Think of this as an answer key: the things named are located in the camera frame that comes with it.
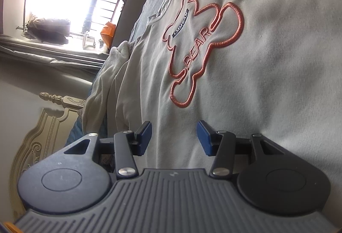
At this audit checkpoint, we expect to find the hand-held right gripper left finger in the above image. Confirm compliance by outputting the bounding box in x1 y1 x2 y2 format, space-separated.
63 121 153 179

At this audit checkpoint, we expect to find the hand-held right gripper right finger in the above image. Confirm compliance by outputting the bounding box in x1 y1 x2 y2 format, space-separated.
197 120 287 178

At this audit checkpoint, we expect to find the white sweatshirt with orange embroidery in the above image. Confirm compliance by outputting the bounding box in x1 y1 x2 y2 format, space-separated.
107 0 342 172

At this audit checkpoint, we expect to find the white fluffy cloth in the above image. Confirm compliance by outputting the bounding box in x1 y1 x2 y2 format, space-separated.
81 40 138 140

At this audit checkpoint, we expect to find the blue pillow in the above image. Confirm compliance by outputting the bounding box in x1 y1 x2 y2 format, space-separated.
64 115 88 148

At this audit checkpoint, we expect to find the cream carved headboard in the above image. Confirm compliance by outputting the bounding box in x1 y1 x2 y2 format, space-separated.
9 92 87 212

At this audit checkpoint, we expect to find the orange bag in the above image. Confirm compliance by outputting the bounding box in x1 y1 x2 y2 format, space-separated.
100 22 116 47

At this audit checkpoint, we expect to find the grey curtain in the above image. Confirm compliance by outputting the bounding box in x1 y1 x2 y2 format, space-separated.
0 34 110 69

